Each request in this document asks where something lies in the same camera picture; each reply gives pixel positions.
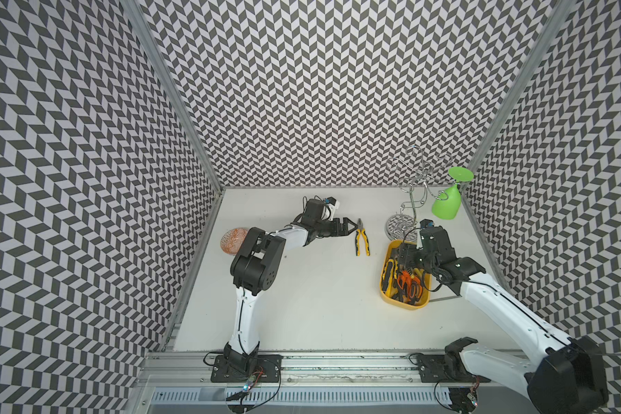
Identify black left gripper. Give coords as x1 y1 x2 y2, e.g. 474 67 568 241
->
315 216 358 236

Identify large yellow black pliers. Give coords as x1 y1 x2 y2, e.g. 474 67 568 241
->
355 218 371 256

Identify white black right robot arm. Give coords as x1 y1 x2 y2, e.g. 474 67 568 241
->
398 219 609 413

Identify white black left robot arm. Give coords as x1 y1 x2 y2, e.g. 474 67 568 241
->
223 198 362 375

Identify yellow plastic storage box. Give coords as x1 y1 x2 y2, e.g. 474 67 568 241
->
379 240 432 311

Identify yellow black pliers in box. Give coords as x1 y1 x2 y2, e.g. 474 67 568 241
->
381 259 398 298

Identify green plastic wine glass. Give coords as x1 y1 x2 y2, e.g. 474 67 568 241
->
431 167 474 220

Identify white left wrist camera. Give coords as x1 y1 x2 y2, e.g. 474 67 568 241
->
322 197 340 221

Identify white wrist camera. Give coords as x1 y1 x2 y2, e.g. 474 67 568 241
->
418 219 435 231
322 197 340 221

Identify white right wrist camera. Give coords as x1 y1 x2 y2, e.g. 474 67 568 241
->
418 219 435 231

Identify orange handled pliers in box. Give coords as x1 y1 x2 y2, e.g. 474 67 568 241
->
397 270 424 305

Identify chrome wire glass stand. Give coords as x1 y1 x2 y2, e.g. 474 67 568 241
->
384 145 449 243

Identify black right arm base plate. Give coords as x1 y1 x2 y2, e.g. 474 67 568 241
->
408 353 491 384

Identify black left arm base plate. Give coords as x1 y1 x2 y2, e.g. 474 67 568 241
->
210 355 282 384

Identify aluminium front rail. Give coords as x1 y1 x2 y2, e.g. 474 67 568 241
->
124 351 501 413

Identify aluminium corner post right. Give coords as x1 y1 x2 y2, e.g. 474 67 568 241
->
469 0 577 174

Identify aluminium corner post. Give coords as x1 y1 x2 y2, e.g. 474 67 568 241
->
120 0 224 193
469 0 577 174

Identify aluminium corner post left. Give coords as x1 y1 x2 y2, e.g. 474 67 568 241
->
120 0 224 193

